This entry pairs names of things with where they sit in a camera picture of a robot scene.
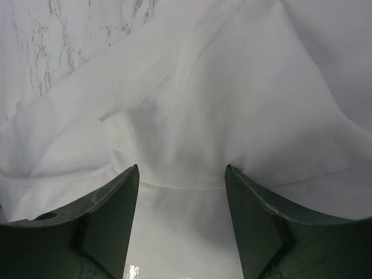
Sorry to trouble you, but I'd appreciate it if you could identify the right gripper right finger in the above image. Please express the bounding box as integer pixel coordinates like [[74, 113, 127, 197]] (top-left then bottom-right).
[[224, 166, 371, 278]]

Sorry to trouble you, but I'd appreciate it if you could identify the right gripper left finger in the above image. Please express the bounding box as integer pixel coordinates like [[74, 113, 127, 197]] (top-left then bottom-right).
[[1, 165, 140, 278]]

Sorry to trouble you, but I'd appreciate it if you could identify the white t shirt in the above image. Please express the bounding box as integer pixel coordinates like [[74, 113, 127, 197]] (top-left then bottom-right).
[[1, 1, 371, 277]]

